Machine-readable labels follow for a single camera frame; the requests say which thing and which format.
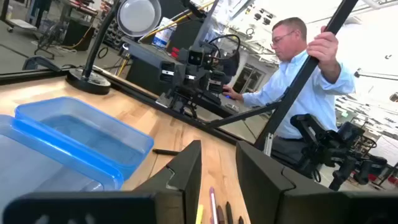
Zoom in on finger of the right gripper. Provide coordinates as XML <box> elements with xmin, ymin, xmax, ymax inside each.
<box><xmin>169</xmin><ymin>88</ymin><xmax>187</xmax><ymax>113</ymax></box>
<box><xmin>185</xmin><ymin>93</ymin><xmax>201</xmax><ymax>119</ymax></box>

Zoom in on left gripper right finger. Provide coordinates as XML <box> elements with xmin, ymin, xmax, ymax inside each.
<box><xmin>235</xmin><ymin>140</ymin><xmax>398</xmax><ymax>224</ymax></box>

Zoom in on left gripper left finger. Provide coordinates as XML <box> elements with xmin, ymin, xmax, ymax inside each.
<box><xmin>2</xmin><ymin>139</ymin><xmax>203</xmax><ymax>224</ymax></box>

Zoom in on yellow highlighter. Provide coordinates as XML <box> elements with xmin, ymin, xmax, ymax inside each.
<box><xmin>195</xmin><ymin>203</ymin><xmax>205</xmax><ymax>224</ymax></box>

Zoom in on thin black pen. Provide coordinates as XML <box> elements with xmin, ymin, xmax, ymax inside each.
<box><xmin>151</xmin><ymin>148</ymin><xmax>181</xmax><ymax>156</ymax></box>

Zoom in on blue plastic supply box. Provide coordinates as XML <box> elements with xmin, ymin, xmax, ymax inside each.
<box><xmin>14</xmin><ymin>96</ymin><xmax>155</xmax><ymax>181</ymax></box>

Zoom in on blue plastic box lid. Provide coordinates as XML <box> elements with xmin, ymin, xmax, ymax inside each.
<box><xmin>0</xmin><ymin>114</ymin><xmax>124</xmax><ymax>215</ymax></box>

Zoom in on purple pen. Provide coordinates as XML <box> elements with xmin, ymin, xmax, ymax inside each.
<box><xmin>208</xmin><ymin>185</ymin><xmax>220</xmax><ymax>224</ymax></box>

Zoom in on white and blue container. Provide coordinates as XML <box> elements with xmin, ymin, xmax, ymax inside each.
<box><xmin>152</xmin><ymin>17</ymin><xmax>177</xmax><ymax>49</ymax></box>

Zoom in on grey desk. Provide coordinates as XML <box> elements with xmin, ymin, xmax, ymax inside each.
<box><xmin>121</xmin><ymin>36</ymin><xmax>268</xmax><ymax>121</ymax></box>

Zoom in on black desk lamp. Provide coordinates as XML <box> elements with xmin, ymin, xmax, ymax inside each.
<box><xmin>65</xmin><ymin>0</ymin><xmax>162</xmax><ymax>96</ymax></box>

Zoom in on person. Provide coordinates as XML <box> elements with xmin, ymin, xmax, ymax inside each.
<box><xmin>222</xmin><ymin>17</ymin><xmax>357</xmax><ymax>162</ymax></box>

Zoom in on black bin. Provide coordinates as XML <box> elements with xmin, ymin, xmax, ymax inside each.
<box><xmin>62</xmin><ymin>18</ymin><xmax>96</xmax><ymax>52</ymax></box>

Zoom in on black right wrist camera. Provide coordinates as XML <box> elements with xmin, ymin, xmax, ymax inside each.
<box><xmin>187</xmin><ymin>49</ymin><xmax>205</xmax><ymax>67</ymax></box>

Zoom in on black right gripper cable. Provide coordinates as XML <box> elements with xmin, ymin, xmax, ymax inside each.
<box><xmin>207</xmin><ymin>33</ymin><xmax>242</xmax><ymax>60</ymax></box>

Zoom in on black aluminium table frame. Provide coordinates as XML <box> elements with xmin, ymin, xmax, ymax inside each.
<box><xmin>0</xmin><ymin>0</ymin><xmax>360</xmax><ymax>156</ymax></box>

